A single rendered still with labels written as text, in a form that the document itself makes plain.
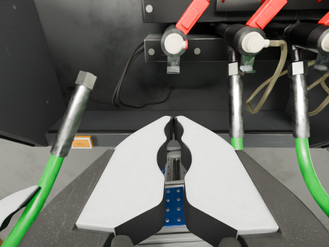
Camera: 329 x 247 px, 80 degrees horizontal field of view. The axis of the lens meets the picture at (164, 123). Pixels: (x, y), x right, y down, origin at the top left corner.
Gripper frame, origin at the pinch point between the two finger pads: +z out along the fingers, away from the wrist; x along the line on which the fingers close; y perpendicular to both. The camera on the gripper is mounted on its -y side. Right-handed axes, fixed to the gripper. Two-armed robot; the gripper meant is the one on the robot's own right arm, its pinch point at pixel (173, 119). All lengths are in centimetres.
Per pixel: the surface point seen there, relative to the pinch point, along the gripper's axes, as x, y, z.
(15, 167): -146, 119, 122
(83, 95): -9.7, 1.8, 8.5
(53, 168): -12.5, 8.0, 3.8
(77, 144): -22.7, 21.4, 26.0
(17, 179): -151, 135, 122
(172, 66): -0.1, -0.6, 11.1
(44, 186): -13.1, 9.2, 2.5
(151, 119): -5.5, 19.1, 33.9
